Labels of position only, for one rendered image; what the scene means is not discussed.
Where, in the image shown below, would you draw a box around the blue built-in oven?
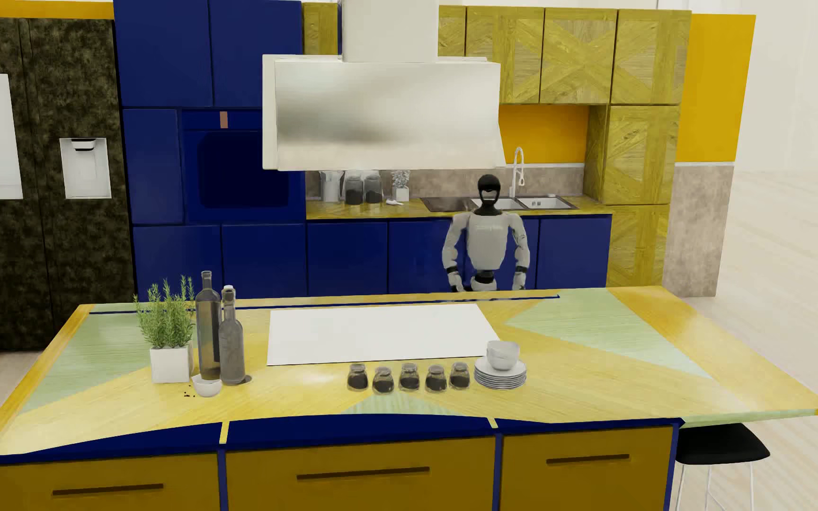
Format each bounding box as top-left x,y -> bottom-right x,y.
181,109 -> 308,226

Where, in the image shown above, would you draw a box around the wooden wall cabinets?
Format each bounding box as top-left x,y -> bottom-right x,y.
438,6 -> 693,106

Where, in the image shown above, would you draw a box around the black bar stool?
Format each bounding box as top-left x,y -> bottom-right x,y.
675,423 -> 771,511

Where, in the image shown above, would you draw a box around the blue wall cabinets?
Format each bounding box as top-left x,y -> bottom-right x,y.
113,0 -> 304,109

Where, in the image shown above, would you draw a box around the stack of white plates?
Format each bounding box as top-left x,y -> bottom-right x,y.
473,356 -> 528,391

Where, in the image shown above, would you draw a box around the white kitchen faucet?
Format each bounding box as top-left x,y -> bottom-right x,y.
509,146 -> 527,199

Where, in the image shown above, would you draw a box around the tall wooden cabinet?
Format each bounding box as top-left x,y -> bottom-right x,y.
583,104 -> 681,289

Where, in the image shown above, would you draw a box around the blue base cabinets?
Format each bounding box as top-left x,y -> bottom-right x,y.
131,216 -> 613,300

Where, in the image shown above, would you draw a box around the herb plant in white pot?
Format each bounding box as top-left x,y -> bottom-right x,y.
133,275 -> 197,386

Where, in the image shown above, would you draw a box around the dark sink drainer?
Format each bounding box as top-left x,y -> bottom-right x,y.
419,196 -> 474,214

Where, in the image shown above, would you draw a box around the white water dispenser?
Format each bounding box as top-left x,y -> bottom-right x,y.
59,137 -> 113,200

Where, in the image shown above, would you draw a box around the steel range hood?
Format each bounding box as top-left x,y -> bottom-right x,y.
261,0 -> 507,173

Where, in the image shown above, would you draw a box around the white flat cooktop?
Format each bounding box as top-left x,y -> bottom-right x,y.
266,303 -> 501,368

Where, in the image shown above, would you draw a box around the grey glass bottle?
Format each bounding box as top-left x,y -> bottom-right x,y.
218,285 -> 247,387

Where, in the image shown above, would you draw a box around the black robot head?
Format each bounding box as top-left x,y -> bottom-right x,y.
477,175 -> 502,211

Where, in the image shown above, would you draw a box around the tall dark glass bottle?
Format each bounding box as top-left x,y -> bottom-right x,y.
195,270 -> 223,382

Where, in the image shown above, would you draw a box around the steel double sink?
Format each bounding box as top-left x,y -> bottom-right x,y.
470,195 -> 579,212

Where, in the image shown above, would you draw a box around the large white bowl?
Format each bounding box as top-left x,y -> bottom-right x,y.
486,340 -> 522,372

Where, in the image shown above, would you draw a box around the yellow and blue kitchen island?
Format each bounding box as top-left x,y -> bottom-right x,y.
0,286 -> 818,511

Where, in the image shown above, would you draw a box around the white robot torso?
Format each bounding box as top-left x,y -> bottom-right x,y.
463,208 -> 511,292

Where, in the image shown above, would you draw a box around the dark mottled refrigerator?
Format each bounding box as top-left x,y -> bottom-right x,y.
0,18 -> 135,353

